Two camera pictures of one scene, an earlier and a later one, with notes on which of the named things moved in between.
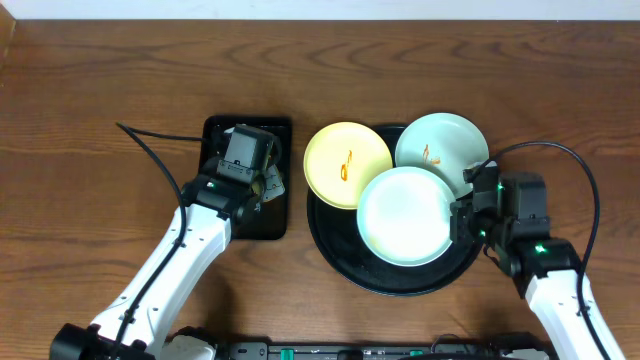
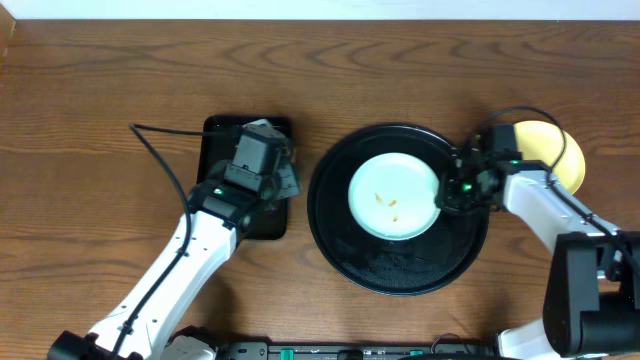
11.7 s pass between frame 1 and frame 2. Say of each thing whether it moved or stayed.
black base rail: stayed
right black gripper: moved
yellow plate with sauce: moved
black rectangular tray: stayed
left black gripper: moved
